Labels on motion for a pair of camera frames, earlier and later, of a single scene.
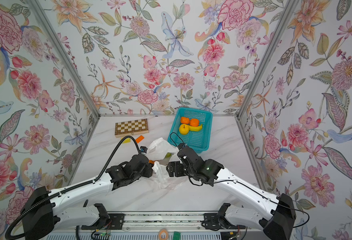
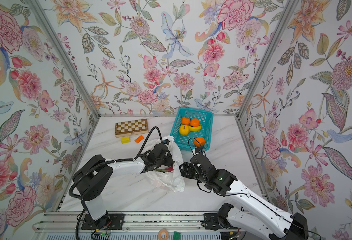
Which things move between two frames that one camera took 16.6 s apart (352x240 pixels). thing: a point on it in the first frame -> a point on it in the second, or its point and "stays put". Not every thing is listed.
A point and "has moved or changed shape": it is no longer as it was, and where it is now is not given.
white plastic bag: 161,152 has moved or changed shape
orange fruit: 194,122 stays put
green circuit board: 176,235 stays put
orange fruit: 185,120 stays put
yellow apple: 184,129 stays put
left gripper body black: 147,167 -> 166,159
